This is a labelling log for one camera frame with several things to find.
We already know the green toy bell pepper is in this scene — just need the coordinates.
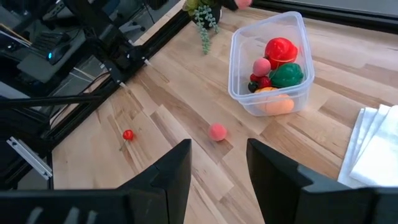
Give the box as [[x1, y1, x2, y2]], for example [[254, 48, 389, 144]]
[[269, 62, 305, 89]]

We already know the red tomato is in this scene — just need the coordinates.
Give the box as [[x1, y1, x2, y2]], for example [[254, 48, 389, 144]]
[[264, 37, 299, 70]]

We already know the orange toy bell pepper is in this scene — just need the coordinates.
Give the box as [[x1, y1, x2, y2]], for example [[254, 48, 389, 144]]
[[254, 86, 295, 116]]

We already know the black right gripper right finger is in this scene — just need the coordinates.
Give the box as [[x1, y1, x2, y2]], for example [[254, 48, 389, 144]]
[[246, 139, 398, 224]]

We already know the clear plastic tupperware container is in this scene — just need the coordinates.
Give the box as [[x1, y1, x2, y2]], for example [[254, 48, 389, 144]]
[[228, 11, 315, 117]]

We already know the silver aluminium bracket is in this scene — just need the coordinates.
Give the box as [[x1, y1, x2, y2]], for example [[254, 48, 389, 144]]
[[6, 136, 53, 181]]

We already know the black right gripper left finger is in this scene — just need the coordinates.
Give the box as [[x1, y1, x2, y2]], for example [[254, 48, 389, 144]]
[[0, 139, 193, 224]]

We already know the potted green succulent plant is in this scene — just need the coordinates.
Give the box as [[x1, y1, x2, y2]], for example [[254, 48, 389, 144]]
[[182, 0, 222, 55]]

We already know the black computer mouse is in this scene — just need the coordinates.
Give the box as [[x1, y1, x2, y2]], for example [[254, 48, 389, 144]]
[[46, 43, 72, 66]]

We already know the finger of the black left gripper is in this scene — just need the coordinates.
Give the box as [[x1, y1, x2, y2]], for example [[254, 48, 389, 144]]
[[221, 0, 239, 11]]

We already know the white folded towel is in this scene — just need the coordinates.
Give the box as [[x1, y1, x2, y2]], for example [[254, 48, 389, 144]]
[[337, 104, 398, 189]]

